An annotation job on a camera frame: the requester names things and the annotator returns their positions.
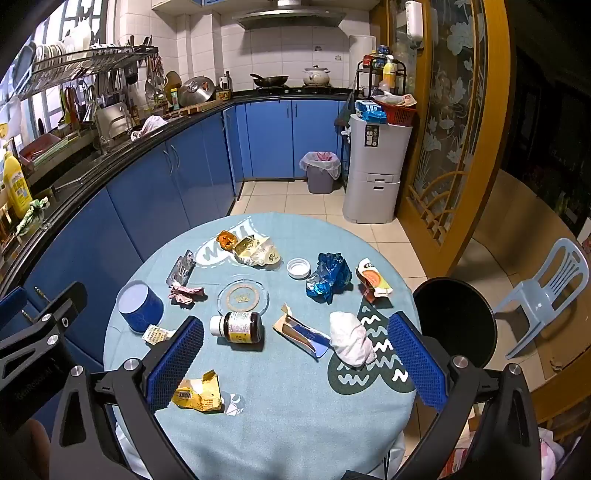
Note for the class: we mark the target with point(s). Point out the wooden door with frosted glass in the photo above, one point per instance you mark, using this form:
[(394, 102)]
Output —
[(494, 115)]

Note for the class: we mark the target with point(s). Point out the orange peel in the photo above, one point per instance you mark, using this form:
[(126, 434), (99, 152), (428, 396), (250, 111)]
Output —
[(227, 241)]

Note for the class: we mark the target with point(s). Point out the white cloth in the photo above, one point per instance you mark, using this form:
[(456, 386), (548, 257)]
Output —
[(150, 125)]

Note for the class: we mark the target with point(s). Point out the torn white and blue carton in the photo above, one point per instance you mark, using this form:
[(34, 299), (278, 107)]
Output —
[(300, 331)]

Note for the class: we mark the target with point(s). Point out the white ceramic pot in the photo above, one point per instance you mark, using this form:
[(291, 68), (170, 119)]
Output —
[(316, 77)]

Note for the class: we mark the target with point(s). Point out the yellow detergent bottle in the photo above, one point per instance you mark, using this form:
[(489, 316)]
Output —
[(16, 184)]

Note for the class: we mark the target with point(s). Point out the black round trash bin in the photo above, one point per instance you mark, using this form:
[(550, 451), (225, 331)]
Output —
[(455, 318)]

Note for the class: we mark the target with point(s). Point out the white tissue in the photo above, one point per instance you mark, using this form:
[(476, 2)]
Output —
[(351, 339)]

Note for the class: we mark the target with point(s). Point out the metal dish rack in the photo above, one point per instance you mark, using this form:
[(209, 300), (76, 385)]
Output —
[(83, 62)]

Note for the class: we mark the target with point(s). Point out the blue crumpled foil bag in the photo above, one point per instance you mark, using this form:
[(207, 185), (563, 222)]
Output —
[(331, 277)]

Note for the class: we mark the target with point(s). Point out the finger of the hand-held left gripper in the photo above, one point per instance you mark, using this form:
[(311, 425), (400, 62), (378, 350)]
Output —
[(11, 302), (67, 302)]

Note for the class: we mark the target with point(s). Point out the steel pot lid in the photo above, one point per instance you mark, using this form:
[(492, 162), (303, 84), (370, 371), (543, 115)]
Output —
[(196, 91)]

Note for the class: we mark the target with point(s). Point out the grey bin with plastic liner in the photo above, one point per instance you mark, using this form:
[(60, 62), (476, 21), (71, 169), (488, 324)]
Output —
[(321, 177)]

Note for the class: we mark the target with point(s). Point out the brown bottle with white cap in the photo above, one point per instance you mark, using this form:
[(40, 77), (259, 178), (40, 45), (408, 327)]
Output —
[(240, 327)]

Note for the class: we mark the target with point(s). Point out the white paper towel roll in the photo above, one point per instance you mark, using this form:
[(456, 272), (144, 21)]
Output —
[(361, 48)]

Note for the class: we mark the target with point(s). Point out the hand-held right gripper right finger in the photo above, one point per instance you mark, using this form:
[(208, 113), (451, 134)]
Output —
[(418, 364)]

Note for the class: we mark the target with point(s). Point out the yellow crumpled wrapper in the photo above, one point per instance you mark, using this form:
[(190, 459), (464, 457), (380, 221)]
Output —
[(198, 394)]

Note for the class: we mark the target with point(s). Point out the black wok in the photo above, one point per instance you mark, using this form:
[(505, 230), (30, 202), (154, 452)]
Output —
[(270, 81)]

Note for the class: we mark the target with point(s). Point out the pink plastic bag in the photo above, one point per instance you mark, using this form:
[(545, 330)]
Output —
[(549, 454)]

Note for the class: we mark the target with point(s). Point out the clear plastic scrap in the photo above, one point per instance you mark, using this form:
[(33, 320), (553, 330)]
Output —
[(233, 404)]

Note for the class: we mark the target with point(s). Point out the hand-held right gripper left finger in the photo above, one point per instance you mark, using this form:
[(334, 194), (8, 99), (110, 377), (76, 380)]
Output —
[(178, 364)]

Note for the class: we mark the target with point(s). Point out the white tall storage cabinet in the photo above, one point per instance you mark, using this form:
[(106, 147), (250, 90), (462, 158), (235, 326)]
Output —
[(376, 184)]

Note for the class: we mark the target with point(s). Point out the steel range hood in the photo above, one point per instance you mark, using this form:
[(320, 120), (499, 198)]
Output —
[(288, 17)]

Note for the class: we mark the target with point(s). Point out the black kitchen countertop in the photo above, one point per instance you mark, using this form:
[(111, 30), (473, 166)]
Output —
[(115, 154)]

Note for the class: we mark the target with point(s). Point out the blue snack packet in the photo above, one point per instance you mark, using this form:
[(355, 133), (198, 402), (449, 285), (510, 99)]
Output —
[(369, 110)]

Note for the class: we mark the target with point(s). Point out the cream plastic wrapper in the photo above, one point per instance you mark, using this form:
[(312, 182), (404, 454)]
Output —
[(256, 251)]

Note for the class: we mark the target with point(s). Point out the small yellow and white packet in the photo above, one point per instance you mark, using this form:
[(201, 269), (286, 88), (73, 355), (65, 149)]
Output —
[(155, 333)]

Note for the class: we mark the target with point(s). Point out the light blue plastic chair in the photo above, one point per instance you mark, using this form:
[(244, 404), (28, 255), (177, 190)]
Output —
[(531, 295)]

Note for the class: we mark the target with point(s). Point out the green rag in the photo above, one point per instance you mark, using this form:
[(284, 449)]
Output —
[(32, 211)]

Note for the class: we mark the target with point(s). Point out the white wall dispenser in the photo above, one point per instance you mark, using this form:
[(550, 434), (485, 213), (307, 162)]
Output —
[(413, 21)]

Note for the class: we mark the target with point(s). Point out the pink crumpled wrapper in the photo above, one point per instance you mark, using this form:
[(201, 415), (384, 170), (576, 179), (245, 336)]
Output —
[(184, 295)]

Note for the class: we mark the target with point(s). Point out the round blue-clothed table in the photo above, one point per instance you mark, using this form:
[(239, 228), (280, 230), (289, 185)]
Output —
[(277, 415)]

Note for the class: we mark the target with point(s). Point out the person's left forearm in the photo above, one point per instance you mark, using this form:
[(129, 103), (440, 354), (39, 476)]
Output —
[(34, 438)]

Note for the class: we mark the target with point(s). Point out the white round lid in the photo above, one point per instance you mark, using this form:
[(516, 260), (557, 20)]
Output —
[(298, 268)]

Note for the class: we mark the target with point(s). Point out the red plastic basket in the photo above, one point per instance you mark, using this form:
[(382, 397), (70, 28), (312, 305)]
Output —
[(399, 115)]

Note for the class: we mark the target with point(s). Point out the silver blister pack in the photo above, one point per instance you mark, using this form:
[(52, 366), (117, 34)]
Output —
[(181, 268)]

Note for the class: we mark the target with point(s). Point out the black metal rack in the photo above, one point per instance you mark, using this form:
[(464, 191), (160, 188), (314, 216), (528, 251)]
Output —
[(359, 78)]

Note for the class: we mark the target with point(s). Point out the wooden cutting board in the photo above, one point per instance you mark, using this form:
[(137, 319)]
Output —
[(173, 83)]

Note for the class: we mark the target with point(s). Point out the blue kitchen cabinets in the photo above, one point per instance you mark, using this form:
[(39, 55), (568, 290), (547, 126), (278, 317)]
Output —
[(147, 184)]

